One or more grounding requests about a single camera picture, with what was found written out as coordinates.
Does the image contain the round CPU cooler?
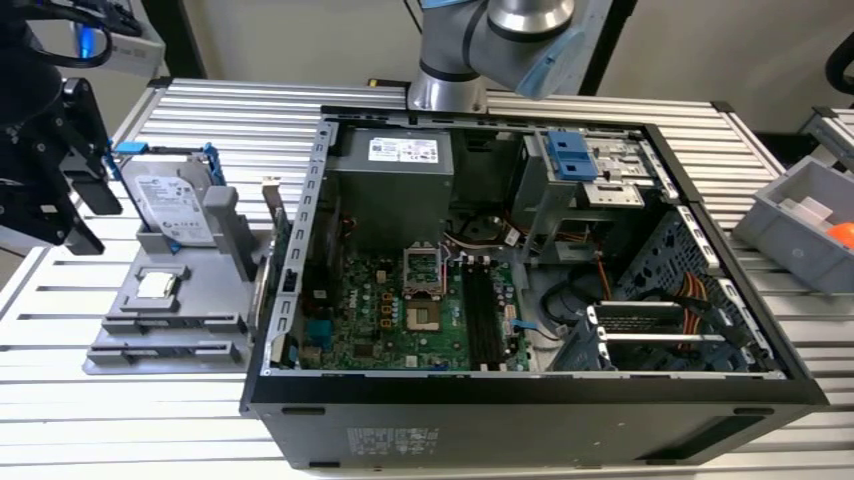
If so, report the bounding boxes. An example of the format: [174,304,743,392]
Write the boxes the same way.
[446,212,522,249]

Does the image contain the blue plastic drive bracket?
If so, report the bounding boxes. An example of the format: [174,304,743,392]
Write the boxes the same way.
[543,130,598,182]

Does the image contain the black frame post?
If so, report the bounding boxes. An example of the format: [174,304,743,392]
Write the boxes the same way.
[577,0,635,97]
[159,0,208,81]

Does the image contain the hard disk in blue carrier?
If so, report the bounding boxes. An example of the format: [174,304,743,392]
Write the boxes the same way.
[106,141,222,251]

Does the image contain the metal socket cover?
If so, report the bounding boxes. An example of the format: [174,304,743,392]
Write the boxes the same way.
[402,242,447,296]

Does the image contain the grey power supply unit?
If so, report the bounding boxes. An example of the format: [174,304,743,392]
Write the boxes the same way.
[326,127,456,251]

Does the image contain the white plastic part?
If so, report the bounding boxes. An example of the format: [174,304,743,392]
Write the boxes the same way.
[777,197,835,226]

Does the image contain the thick black cable loop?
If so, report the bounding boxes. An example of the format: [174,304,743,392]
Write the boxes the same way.
[539,279,595,341]

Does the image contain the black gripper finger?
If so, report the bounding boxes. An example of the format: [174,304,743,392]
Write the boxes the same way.
[0,131,107,257]
[62,76,126,217]

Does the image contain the metal disk bay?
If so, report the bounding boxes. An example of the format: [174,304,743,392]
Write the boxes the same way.
[586,299,729,371]

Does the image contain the black open PC case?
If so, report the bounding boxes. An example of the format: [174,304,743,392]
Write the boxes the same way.
[239,103,831,471]

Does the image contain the orange ball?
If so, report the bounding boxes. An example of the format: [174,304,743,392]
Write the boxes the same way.
[825,222,854,250]

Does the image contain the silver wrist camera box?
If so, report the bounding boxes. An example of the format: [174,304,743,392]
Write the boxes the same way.
[99,19,168,79]

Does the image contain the silver CPU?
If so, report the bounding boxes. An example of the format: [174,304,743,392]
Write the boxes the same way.
[136,272,182,300]

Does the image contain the black RAM slot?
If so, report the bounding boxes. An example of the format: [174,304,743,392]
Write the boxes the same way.
[463,263,485,365]
[477,263,498,365]
[470,263,491,365]

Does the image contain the CPU socket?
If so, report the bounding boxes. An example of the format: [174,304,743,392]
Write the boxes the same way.
[403,294,447,334]

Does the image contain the grey plastic bin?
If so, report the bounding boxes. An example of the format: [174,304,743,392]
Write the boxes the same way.
[731,155,854,304]

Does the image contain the silver drive cage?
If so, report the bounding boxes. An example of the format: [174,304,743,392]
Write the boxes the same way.
[510,128,659,264]

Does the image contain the graphics card with metal bracket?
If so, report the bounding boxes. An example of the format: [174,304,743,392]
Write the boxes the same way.
[256,174,296,266]

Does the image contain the green motherboard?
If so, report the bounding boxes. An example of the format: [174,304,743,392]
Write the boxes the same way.
[296,249,535,372]

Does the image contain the thin orange wires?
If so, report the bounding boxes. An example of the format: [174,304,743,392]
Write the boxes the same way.
[559,229,613,301]

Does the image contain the orange yellow power wires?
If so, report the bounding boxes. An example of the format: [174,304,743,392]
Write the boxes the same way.
[670,277,713,309]

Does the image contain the grey parts rack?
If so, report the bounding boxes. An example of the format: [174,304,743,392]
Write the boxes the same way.
[80,187,279,376]

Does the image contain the black curved hose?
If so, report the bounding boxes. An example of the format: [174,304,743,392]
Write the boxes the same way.
[823,34,854,96]

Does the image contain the blue expansion slot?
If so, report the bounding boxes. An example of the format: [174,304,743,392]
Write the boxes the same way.
[304,319,335,351]

